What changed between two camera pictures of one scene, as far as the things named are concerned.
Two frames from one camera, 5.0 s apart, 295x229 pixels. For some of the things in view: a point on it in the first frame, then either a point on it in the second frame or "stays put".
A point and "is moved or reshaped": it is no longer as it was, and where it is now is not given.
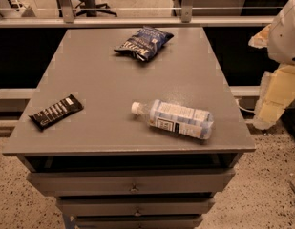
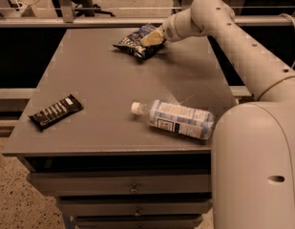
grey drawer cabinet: [105, 164] stays put
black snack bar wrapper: [56, 113] stays put
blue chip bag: [144, 44] is moved or reshaped
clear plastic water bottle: [176, 117] stays put
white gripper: [285, 43] to [168, 31]
